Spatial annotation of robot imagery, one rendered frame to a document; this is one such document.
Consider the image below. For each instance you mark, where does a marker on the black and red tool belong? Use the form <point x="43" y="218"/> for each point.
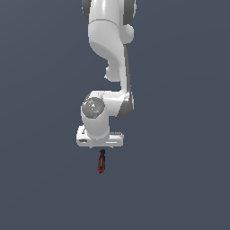
<point x="101" y="163"/>

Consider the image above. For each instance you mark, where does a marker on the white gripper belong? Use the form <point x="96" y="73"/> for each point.
<point x="115" y="140"/>

